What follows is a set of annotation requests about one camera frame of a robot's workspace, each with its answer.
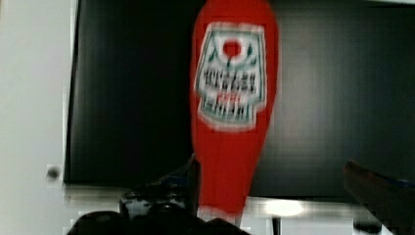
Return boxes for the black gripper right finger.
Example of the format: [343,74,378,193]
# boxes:
[343,161,415,235]

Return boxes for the silver toaster oven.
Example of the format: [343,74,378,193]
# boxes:
[64,0,414,202]

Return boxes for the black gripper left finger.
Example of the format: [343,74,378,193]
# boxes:
[118,154,200,219]

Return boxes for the red ketchup bottle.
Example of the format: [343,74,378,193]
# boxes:
[190,0,279,225]

